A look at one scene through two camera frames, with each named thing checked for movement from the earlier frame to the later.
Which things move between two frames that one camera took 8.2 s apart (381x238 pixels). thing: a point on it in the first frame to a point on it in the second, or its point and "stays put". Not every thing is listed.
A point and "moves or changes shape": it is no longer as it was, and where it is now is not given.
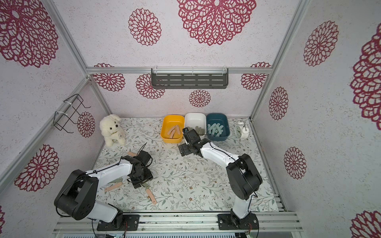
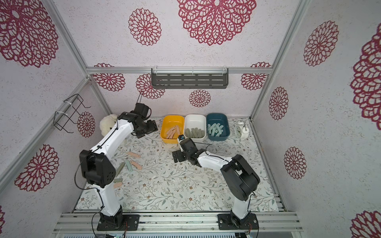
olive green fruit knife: (146, 185) moves or changes shape
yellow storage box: (172, 128) stays put
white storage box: (194, 119) stays put
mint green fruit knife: (216, 127) stays put
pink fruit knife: (154, 202) to (170, 133)
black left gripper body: (144, 176) to (146, 128)
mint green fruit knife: (220, 132) stays put
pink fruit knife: (132, 154) stays put
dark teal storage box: (221, 118) stays put
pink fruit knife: (172, 133) stays put
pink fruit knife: (169, 132) stays put
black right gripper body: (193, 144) to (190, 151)
